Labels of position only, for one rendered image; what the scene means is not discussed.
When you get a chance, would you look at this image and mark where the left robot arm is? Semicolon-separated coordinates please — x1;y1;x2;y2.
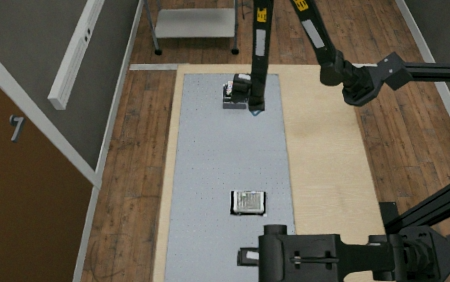
236;224;441;282

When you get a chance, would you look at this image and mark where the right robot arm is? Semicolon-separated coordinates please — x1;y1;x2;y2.
231;0;375;106

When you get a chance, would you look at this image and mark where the white grid rack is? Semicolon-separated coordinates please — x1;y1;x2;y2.
234;191;263;213

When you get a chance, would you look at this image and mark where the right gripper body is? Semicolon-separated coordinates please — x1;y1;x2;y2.
248;91;265;111

